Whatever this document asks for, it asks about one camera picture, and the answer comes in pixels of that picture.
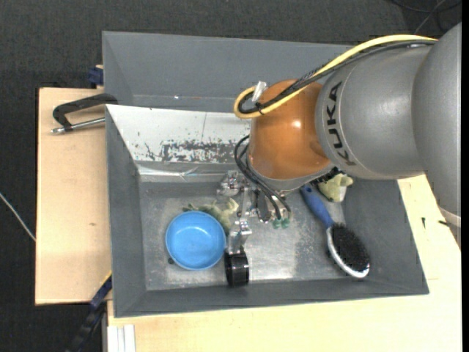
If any green toy animal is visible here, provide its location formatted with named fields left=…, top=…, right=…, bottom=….
left=182, top=197, right=241, bottom=234

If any grey metal bin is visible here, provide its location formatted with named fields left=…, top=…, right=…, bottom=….
left=101, top=30, right=430, bottom=318

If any blue-handled hairbrush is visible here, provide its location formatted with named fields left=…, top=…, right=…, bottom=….
left=299, top=185, right=372, bottom=279

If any pale yellow plush toy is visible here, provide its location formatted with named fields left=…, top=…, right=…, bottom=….
left=316, top=172, right=355, bottom=203

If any blue bowl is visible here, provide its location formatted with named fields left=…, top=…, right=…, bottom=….
left=164, top=210, right=227, bottom=271

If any black roll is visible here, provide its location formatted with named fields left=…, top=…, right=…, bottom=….
left=224, top=251, right=251, bottom=287

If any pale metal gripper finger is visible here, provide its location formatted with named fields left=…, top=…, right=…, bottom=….
left=226, top=219, right=254, bottom=257
left=218, top=170, right=245, bottom=198

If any pale wood flat board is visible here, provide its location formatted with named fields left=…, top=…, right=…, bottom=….
left=34, top=87, right=113, bottom=306

